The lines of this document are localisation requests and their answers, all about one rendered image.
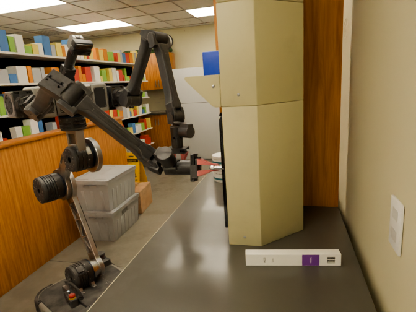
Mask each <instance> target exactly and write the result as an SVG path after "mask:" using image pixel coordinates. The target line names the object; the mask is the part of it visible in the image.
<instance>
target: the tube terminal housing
mask: <svg viewBox="0 0 416 312"><path fill-rule="evenodd" d="M216 14H217V35H218V47H219V68H220V89H221V101H222V124H223V145H224V156H225V177H226V189H227V210H228V232H229V243H230V244H231V245H250V246H263V245H266V244H268V243H271V242H273V241H275V240H278V239H281V238H283V237H285V236H288V235H291V234H293V233H296V232H299V231H300V230H303V3H302V2H288V1H275V0H239V1H230V2H221V3H217V4H216Z"/></svg>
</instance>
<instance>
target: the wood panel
mask: <svg viewBox="0 0 416 312"><path fill-rule="evenodd" d="M213 4H214V25H215V45H216V51H218V50H219V47H218V35H217V14H216V1H215V0H213ZM343 16H344V0H303V205H304V206H325V207H338V195H339V151H340V107H341V83H342V39H343Z"/></svg>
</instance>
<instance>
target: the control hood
mask: <svg viewBox="0 0 416 312"><path fill-rule="evenodd" d="M184 79H185V81H186V82H187V83H188V84H189V85H190V86H191V87H192V88H193V89H194V90H195V91H196V92H197V93H199V94H200V95H201V96H202V97H203V98H204V99H205V100H206V101H208V102H209V103H210V104H211V105H212V106H213V107H215V108H218V107H222V101H221V89H220V74H216V75H207V76H191V77H185V78H184Z"/></svg>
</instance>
